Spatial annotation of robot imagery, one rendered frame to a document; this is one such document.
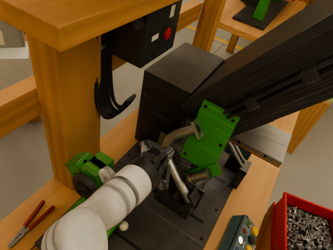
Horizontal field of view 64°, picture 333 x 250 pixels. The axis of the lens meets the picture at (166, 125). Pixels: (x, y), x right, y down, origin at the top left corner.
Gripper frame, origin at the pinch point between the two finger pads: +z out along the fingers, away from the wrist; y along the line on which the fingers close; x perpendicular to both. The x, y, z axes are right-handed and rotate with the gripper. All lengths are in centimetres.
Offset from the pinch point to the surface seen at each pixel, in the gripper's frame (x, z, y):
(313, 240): -19, 37, -56
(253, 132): -11.1, 37.1, -11.0
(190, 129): -0.5, 14.8, 0.9
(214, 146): -4.2, 18.2, -7.0
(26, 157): 162, 57, 3
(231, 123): -11.5, 18.2, -1.3
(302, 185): 4, 174, -109
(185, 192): 9.9, 15.0, -19.0
